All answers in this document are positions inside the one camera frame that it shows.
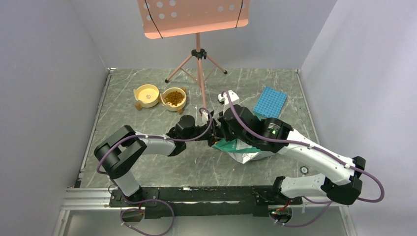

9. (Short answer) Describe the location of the cream pet bowl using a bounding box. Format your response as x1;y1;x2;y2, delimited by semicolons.
133;84;160;110
160;87;187;114

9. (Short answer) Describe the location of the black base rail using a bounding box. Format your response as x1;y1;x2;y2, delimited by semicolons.
109;185;303;219

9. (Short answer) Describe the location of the left cream pet bowl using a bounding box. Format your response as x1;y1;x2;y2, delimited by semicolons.
133;84;160;110

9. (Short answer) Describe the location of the purple cable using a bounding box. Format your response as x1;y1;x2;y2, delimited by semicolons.
95;107;214;236
221;91;385;228

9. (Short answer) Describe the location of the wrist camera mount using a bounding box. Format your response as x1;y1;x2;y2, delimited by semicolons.
217;90;240;113
199;108;213;124

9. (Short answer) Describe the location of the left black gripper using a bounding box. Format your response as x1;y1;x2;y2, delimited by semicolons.
184;118;234;148

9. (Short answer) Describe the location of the small round table marker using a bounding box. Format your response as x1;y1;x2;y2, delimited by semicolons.
299;166;309;175

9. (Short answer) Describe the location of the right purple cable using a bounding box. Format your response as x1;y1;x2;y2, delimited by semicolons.
221;91;385;228

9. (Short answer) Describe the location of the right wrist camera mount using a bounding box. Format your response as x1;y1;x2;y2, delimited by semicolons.
217;90;240;113

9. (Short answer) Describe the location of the green pet food bag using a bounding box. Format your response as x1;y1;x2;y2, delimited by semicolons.
212;139;274;164

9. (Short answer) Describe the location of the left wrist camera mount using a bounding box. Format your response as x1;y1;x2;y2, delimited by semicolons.
199;108;213;124

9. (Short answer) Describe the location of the blue studded building plate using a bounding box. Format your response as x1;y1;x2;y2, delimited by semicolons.
253;87;287;118

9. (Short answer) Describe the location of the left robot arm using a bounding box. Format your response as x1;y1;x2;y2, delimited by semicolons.
93;115;219;207

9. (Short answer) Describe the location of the wooden bowl stand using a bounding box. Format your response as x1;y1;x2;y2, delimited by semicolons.
133;84;187;115

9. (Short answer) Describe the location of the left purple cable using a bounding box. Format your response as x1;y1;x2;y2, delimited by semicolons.
95;107;214;236

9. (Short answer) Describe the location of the brown pet food kibble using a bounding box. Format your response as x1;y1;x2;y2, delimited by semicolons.
163;91;185;107

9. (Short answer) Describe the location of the right cream pet bowl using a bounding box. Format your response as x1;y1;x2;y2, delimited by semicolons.
160;87;187;114

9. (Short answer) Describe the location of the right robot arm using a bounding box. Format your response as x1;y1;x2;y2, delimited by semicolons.
218;105;366;205

